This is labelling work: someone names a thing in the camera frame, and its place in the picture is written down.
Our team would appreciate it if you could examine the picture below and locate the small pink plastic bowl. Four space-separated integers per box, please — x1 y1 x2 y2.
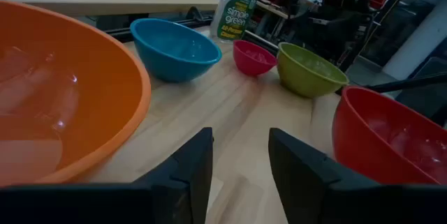
233 39 279 77

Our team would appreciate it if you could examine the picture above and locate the black office chair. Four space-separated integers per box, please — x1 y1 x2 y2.
289 0 388 72

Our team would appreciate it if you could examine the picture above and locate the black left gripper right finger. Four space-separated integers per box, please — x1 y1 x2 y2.
268 128 383 224

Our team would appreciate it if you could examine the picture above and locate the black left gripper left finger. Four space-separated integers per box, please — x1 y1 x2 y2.
132 127 214 224

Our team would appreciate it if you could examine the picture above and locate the black metal bar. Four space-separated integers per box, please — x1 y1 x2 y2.
365 73 447 94

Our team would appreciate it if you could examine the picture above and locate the large orange plastic bowl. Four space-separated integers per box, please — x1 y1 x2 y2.
0 0 152 187

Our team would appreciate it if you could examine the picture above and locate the blue plastic bowl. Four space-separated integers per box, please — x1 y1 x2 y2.
129 17 223 84

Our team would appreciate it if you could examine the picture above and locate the green plastic bowl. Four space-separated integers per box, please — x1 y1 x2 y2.
277 41 350 98

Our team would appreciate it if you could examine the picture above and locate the clear green-label cleaner spray bottle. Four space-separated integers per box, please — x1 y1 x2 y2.
209 0 262 43

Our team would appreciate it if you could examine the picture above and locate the large red plastic bowl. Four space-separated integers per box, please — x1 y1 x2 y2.
331 85 447 186

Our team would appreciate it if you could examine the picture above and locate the white column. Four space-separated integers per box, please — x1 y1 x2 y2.
382 0 447 80

